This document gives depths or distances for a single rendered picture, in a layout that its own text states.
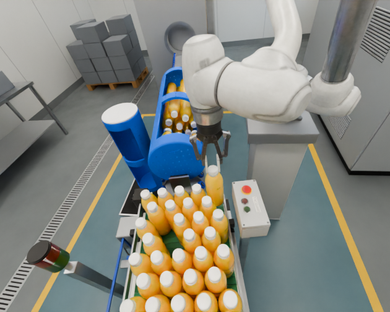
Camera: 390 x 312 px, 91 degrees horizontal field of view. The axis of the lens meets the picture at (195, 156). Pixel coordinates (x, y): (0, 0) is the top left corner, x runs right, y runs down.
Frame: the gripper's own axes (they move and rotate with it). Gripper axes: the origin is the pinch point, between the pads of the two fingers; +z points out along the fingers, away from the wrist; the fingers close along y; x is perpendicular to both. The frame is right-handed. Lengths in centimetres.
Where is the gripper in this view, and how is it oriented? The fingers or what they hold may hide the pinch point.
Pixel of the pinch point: (212, 164)
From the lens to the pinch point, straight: 71.4
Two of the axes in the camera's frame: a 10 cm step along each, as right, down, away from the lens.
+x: 0.4, 7.1, -7.0
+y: -9.9, 1.2, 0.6
